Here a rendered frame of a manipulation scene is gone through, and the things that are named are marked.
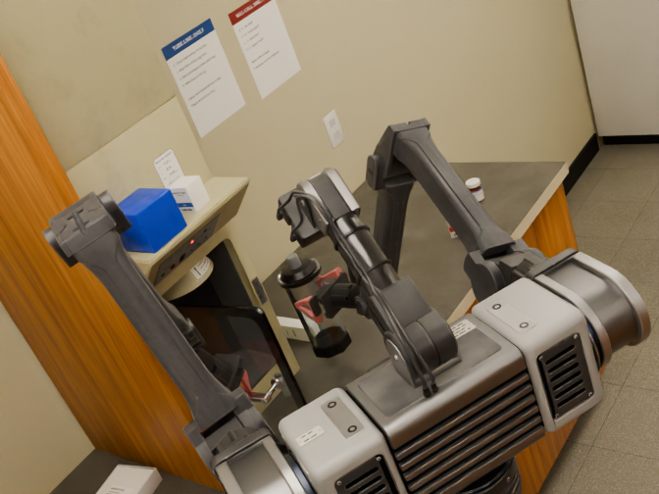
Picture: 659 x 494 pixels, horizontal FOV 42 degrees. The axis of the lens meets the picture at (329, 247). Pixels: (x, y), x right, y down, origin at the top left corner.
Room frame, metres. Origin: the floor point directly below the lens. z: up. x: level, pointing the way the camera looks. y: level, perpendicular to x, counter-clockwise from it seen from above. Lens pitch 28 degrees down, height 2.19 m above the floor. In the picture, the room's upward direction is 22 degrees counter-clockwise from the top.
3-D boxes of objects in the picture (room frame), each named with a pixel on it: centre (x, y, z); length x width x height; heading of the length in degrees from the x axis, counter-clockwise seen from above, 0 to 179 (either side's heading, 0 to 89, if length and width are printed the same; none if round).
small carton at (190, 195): (1.69, 0.23, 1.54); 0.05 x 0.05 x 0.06; 50
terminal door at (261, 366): (1.50, 0.28, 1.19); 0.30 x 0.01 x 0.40; 50
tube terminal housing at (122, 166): (1.80, 0.39, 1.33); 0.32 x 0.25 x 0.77; 134
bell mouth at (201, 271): (1.79, 0.35, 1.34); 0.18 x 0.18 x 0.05
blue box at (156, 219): (1.61, 0.32, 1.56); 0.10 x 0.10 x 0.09; 44
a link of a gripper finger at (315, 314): (1.73, 0.08, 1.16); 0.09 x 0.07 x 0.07; 45
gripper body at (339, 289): (1.71, 0.01, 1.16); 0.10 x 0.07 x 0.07; 134
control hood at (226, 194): (1.67, 0.26, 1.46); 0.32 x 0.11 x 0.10; 134
